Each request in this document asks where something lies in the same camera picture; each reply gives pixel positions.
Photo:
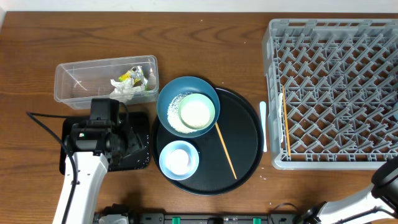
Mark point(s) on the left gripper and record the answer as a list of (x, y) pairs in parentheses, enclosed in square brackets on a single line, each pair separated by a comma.
[(137, 144)]

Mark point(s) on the white napkin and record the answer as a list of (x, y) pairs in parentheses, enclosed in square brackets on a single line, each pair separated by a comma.
[(125, 90)]

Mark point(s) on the yellow green snack wrapper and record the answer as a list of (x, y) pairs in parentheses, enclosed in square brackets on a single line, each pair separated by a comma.
[(134, 77)]

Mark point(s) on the long wooden chopstick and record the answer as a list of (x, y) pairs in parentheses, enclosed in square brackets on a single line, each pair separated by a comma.
[(286, 122)]

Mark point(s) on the light blue cup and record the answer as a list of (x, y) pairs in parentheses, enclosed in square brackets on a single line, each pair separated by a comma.
[(395, 108)]

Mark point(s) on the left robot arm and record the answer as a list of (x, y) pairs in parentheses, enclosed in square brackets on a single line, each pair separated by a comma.
[(85, 170)]

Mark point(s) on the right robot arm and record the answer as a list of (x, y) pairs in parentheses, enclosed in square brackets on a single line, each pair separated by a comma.
[(376, 202)]

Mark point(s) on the clear plastic waste bin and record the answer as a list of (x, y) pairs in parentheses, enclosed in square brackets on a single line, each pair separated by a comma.
[(77, 83)]

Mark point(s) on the grey plastic dishwasher rack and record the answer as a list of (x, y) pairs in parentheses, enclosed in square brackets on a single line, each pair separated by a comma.
[(340, 78)]

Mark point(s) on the black rectangular tray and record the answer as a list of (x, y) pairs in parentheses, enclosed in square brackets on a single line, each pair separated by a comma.
[(140, 125)]

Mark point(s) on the white rice grains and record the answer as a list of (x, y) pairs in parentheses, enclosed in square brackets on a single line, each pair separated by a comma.
[(172, 114)]

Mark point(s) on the light blue saucer plate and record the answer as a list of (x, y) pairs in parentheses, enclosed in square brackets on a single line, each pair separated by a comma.
[(193, 159)]

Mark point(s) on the light green bowl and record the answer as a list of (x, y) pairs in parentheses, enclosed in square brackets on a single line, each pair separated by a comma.
[(196, 111)]

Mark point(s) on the dark blue plate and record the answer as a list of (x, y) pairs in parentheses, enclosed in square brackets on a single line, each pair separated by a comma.
[(183, 85)]

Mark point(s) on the short wooden chopstick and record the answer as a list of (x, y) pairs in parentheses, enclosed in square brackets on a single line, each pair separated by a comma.
[(225, 150)]

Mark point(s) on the round black serving tray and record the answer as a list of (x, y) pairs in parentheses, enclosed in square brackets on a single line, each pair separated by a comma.
[(242, 134)]

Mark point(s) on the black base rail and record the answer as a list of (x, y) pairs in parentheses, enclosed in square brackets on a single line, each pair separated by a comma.
[(199, 219)]

